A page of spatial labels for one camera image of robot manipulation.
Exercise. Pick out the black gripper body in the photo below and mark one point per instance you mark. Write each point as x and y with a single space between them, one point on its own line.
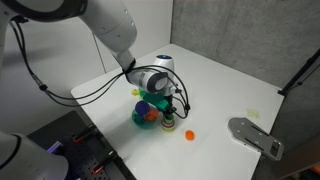
169 101

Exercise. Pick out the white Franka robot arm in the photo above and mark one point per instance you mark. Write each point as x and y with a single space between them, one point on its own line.
110 23

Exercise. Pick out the orange bowl in pile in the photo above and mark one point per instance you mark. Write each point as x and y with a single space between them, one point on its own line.
152 115

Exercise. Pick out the large green bowl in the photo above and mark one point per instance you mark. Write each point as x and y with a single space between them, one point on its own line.
145 123

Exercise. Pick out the purple bowl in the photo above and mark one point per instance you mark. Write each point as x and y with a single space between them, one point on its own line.
142 107

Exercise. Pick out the small orange bowl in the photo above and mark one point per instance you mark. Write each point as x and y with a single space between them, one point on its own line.
189 134

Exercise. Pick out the yellow toy duck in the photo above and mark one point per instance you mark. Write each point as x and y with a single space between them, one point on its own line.
135 92

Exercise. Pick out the pale yellow table sticker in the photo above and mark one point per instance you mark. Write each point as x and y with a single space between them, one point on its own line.
253 113

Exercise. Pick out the grey metal mounting plate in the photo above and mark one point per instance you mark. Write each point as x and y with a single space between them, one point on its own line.
255 137

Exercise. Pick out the black perforated base board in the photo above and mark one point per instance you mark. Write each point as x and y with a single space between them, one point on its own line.
80 153

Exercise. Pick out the black vertical pole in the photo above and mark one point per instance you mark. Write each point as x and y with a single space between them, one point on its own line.
298 75

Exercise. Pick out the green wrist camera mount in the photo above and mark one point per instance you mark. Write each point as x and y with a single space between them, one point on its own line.
154 97

